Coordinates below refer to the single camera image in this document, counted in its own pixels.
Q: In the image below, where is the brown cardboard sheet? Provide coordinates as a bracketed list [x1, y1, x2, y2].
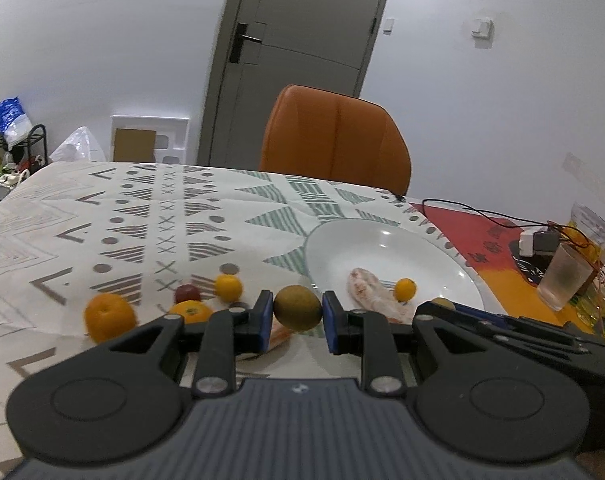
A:
[113, 129, 158, 163]

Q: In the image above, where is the orange chair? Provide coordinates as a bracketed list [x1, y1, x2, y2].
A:
[259, 84, 413, 197]

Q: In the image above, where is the clear drinking glass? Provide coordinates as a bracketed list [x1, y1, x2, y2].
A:
[537, 242, 595, 312]

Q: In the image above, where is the black metal rack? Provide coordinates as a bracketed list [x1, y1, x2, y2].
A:
[0, 124, 48, 171]

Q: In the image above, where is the white power strip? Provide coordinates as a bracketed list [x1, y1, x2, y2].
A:
[518, 228, 539, 257]

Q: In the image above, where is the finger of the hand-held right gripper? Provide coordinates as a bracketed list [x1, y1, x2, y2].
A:
[429, 299, 525, 336]

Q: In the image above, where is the small orange kumquat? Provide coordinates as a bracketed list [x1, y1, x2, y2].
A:
[393, 278, 417, 303]
[214, 274, 244, 303]

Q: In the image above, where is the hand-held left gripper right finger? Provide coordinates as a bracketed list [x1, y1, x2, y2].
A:
[322, 291, 503, 393]

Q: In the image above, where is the patterned white tablecloth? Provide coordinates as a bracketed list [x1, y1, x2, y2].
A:
[0, 161, 485, 480]

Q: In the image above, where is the blue plastic bag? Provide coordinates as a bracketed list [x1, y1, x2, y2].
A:
[0, 96, 34, 148]

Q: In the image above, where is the clear snack pouch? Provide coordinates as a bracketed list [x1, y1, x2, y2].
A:
[565, 202, 605, 261]

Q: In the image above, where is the large orange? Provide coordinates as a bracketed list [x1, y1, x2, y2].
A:
[168, 300, 214, 326]
[84, 293, 137, 344]

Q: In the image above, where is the grey door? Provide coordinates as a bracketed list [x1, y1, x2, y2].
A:
[197, 0, 398, 167]

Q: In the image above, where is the white foam packaging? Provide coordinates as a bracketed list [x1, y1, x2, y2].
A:
[110, 115, 190, 164]

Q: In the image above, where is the white plastic bag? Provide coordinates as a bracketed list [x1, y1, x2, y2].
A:
[49, 126, 106, 163]

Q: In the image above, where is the peeled citrus segment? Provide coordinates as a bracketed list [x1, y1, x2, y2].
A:
[345, 267, 414, 323]
[237, 322, 293, 361]

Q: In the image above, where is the black cable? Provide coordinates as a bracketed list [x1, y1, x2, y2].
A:
[395, 194, 573, 241]

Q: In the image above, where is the red orange table mat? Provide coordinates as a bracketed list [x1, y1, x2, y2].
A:
[407, 199, 605, 321]

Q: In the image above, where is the black door handle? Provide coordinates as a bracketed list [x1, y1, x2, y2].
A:
[230, 22, 266, 65]

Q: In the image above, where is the black power adapter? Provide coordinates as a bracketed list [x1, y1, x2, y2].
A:
[535, 230, 564, 257]

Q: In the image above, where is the white plate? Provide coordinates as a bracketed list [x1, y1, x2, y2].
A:
[303, 219, 485, 326]

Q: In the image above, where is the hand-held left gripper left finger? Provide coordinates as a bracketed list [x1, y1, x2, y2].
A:
[96, 290, 276, 392]

